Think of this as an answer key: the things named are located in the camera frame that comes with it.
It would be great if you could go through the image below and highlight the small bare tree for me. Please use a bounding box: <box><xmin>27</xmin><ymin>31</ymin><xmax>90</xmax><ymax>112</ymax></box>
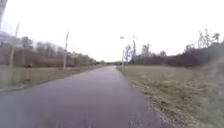
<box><xmin>123</xmin><ymin>44</ymin><xmax>132</xmax><ymax>64</ymax></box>

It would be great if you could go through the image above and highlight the tall bare tree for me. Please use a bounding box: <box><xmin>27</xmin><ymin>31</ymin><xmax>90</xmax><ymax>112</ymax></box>
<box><xmin>130</xmin><ymin>34</ymin><xmax>138</xmax><ymax>65</ymax></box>

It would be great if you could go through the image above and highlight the grey asphalt path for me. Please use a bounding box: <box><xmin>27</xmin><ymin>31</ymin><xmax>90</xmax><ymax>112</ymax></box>
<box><xmin>0</xmin><ymin>65</ymin><xmax>169</xmax><ymax>128</ymax></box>

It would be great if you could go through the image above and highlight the young tree with pale trunk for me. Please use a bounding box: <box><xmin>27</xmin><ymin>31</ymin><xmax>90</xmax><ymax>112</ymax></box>
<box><xmin>0</xmin><ymin>0</ymin><xmax>9</xmax><ymax>32</ymax></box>
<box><xmin>62</xmin><ymin>30</ymin><xmax>70</xmax><ymax>71</ymax></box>
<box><xmin>7</xmin><ymin>22</ymin><xmax>21</xmax><ymax>86</ymax></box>

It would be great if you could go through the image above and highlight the long row of brown trees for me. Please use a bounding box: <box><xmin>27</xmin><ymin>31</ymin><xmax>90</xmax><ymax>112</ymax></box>
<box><xmin>0</xmin><ymin>31</ymin><xmax>107</xmax><ymax>69</ymax></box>

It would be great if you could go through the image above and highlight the dark belt of trees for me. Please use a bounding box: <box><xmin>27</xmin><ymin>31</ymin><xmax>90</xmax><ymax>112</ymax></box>
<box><xmin>123</xmin><ymin>28</ymin><xmax>224</xmax><ymax>68</ymax></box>

